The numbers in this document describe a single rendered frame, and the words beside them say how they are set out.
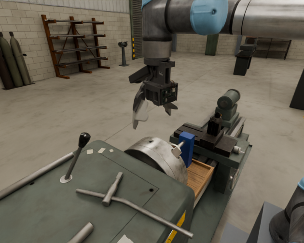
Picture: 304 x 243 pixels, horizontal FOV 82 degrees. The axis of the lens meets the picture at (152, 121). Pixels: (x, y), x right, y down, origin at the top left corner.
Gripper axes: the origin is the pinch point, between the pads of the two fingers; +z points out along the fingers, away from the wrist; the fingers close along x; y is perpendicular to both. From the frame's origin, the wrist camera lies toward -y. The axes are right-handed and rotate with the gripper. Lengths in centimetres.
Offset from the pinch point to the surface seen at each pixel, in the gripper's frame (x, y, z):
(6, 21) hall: 15, -707, -44
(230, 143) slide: 75, -4, 44
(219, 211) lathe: 55, 8, 87
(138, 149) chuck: 1.0, -10.0, 17.8
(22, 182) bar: -38.3, -14.9, 14.0
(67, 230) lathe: -32.2, 7.3, 15.8
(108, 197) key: -20.9, 6.7, 13.7
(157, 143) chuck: 9.7, -8.1, 17.7
